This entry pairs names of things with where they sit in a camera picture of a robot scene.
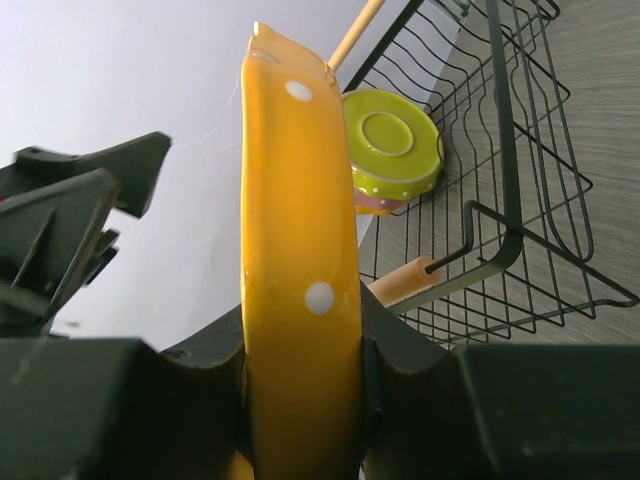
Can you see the pink dotted round plate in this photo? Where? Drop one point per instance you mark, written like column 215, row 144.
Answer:
column 368, row 205

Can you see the black wire dish rack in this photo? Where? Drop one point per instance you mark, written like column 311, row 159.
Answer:
column 506, row 223

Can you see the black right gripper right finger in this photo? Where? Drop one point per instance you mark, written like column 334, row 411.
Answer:
column 497, row 411

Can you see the green dotted round plate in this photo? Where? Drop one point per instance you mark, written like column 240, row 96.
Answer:
column 396, row 150

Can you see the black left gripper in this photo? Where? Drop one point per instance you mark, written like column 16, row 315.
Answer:
column 52, row 239

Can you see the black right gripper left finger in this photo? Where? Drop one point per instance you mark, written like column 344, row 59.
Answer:
column 118, row 409

